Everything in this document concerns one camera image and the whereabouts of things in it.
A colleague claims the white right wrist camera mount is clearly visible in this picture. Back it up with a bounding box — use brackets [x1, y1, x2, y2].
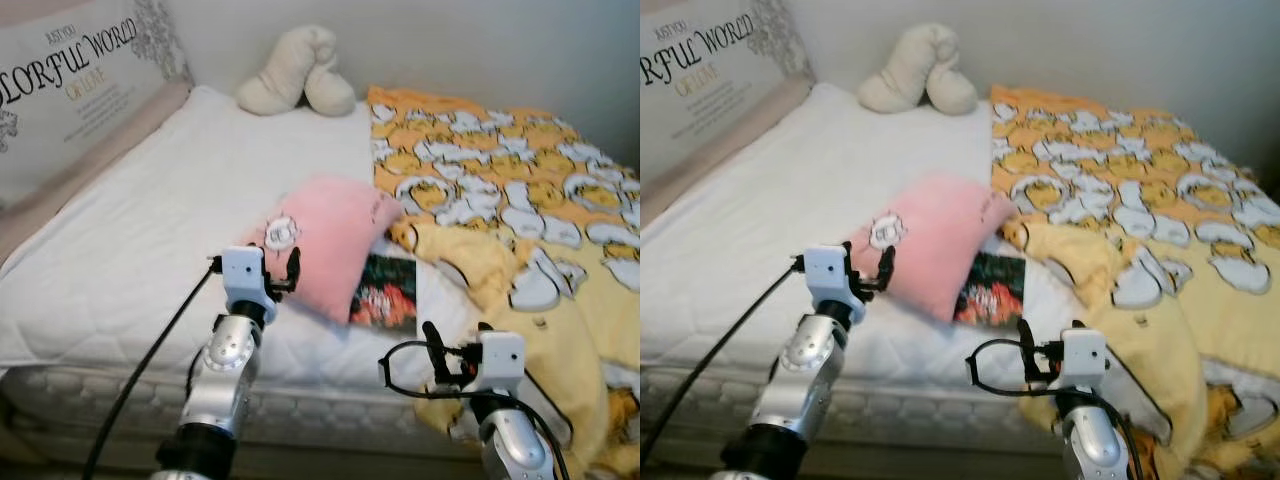
[1057, 327, 1110, 394]
[464, 331, 527, 395]

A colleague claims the pink pillow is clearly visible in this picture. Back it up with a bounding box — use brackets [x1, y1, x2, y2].
[848, 170, 1017, 324]
[238, 174, 403, 324]

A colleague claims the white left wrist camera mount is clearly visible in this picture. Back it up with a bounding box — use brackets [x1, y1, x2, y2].
[802, 244, 858, 307]
[219, 245, 274, 312]

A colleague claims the dark book with red cover art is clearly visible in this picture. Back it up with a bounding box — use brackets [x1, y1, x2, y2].
[349, 252, 419, 337]
[954, 250, 1027, 327]

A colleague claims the cream plush toy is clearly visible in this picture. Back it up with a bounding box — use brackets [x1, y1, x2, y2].
[235, 25, 358, 118]
[857, 22, 980, 117]

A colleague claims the white printed headboard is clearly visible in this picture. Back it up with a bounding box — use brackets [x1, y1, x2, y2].
[640, 0, 814, 183]
[0, 0, 193, 209]

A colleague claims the orange yellow cartoon blanket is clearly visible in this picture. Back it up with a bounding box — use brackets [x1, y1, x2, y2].
[366, 85, 641, 475]
[989, 84, 1280, 475]

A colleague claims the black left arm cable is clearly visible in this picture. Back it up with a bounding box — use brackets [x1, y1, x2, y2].
[640, 255, 807, 467]
[82, 256, 225, 480]

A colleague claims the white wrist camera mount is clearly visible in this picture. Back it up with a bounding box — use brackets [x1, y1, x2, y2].
[802, 244, 858, 307]
[219, 245, 274, 312]
[464, 331, 527, 395]
[1057, 327, 1110, 394]

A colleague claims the white quilted mattress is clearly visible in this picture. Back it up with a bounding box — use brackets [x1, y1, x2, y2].
[0, 84, 641, 446]
[640, 82, 1280, 446]

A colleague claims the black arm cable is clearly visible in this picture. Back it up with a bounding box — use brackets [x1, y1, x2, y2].
[965, 337, 1147, 480]
[377, 341, 573, 480]
[82, 256, 225, 480]
[640, 255, 807, 467]

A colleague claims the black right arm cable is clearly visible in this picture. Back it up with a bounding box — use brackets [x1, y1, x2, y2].
[377, 341, 573, 480]
[965, 337, 1147, 480]

